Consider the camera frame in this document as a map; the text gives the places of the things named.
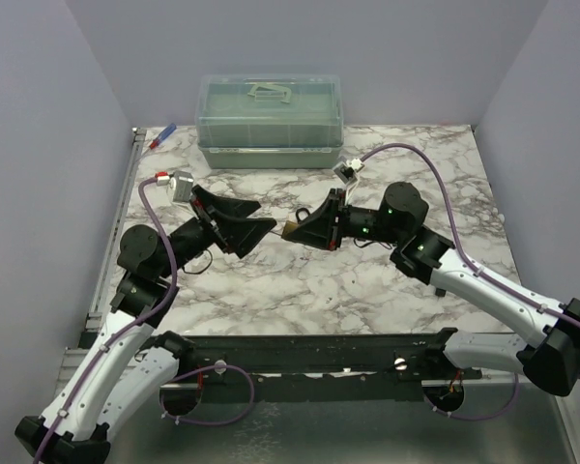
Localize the aluminium rail left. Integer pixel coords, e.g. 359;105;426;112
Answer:
52;128;144;402

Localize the green transparent toolbox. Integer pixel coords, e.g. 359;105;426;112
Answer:
195;74;344;169

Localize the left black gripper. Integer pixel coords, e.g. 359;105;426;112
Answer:
159;185;277;277

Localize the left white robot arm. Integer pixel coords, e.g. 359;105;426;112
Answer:
15;186;276;463

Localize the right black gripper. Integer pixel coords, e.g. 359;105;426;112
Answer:
286;189;403;252

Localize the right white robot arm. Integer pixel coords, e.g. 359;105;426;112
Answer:
281;182;580;396

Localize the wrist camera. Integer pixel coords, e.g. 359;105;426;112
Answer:
155;170;194;205
333;157;364;194

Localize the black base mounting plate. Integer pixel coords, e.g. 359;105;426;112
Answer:
141;329;481;406

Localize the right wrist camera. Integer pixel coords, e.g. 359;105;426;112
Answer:
333;157;364;194

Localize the black padlock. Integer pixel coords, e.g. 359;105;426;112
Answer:
295;207;310;222

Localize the small brass padlock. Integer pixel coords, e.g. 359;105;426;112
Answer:
282;221;299;237

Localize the blue red screwdriver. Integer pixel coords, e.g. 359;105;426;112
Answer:
148;123;177;150

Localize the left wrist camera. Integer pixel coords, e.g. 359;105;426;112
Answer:
155;170;194;205

